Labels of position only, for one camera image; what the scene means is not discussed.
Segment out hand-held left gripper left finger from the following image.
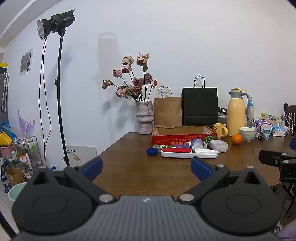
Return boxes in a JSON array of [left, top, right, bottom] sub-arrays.
[[27, 156, 116, 205]]

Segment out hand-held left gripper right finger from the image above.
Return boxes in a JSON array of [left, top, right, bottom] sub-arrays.
[[177, 156, 269, 205]]

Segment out white plastic case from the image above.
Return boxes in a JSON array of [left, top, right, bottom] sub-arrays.
[[191, 149, 218, 159]]

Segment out blue white bowl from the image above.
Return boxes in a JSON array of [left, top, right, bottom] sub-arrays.
[[190, 138, 205, 150]]

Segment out white translucent container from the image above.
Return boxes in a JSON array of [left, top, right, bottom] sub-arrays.
[[209, 140, 228, 153]]

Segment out white red lint brush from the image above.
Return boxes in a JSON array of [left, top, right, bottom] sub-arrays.
[[160, 148, 192, 159]]

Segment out purple bottle with white cap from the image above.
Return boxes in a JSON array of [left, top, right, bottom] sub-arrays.
[[171, 141, 192, 150]]

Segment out red cardboard box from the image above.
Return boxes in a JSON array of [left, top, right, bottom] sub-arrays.
[[151, 125, 218, 149]]

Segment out white panel heater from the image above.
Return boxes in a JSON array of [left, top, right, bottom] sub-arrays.
[[65, 145, 97, 166]]

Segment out blue white tissue pack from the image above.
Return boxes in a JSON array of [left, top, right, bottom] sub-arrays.
[[272, 126, 287, 137]]

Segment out white textured bowl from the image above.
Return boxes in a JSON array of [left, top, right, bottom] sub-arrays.
[[239, 127, 257, 142]]

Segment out dark wooden chair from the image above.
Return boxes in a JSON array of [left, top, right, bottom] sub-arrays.
[[284, 103, 296, 135]]

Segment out purple pouch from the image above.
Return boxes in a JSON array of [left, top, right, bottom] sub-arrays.
[[254, 119, 269, 133]]

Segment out orange fruit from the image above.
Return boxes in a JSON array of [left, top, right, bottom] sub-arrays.
[[231, 134, 243, 146]]

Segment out yellow mug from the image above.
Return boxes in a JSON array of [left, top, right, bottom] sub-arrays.
[[212, 123, 228, 138]]

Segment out clear spray bottle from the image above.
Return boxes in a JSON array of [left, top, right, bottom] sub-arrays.
[[245, 97, 255, 128]]

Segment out yellow thermos jug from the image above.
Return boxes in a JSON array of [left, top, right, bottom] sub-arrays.
[[227, 88, 250, 136]]

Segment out black paper bag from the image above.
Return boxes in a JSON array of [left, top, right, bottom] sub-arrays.
[[182, 75, 219, 127]]

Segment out large cardboard box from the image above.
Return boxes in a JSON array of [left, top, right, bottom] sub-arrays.
[[281, 202, 296, 227]]

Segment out brown paper bag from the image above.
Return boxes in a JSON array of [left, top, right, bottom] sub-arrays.
[[154, 86, 183, 128]]

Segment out mottled pink vase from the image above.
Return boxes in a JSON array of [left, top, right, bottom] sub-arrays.
[[135, 100, 154, 135]]

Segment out small cardboard box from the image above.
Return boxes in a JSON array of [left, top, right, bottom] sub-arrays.
[[6, 168, 25, 187]]

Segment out purple clothing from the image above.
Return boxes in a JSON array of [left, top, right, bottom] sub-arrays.
[[276, 220, 296, 241]]

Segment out green plastic basin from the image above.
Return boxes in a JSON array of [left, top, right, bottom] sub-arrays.
[[8, 182, 28, 201]]

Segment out pink bucket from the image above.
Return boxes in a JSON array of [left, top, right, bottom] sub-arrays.
[[0, 145, 13, 158]]

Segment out blue white packet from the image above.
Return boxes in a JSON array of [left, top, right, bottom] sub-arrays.
[[0, 160, 7, 182]]

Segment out yellow plastic item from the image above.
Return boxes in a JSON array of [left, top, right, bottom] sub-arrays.
[[0, 131, 13, 146]]

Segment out blue bag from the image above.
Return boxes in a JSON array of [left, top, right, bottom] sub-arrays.
[[0, 123, 14, 137]]

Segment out dried pink roses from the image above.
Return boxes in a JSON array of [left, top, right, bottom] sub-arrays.
[[102, 53, 158, 102]]

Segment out dark grey board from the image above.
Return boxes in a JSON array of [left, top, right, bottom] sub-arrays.
[[0, 62, 10, 123]]

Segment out black studio light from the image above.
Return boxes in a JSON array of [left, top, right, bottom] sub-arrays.
[[37, 9, 76, 40]]

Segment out white charging cables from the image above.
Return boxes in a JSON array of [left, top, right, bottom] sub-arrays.
[[276, 113, 296, 132]]

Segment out metal wire rack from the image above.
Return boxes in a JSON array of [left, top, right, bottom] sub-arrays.
[[13, 136, 44, 176]]

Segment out black light cable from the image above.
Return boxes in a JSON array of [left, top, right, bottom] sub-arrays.
[[39, 37, 52, 151]]

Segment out wall poster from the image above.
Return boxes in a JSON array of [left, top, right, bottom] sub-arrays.
[[20, 47, 34, 76]]

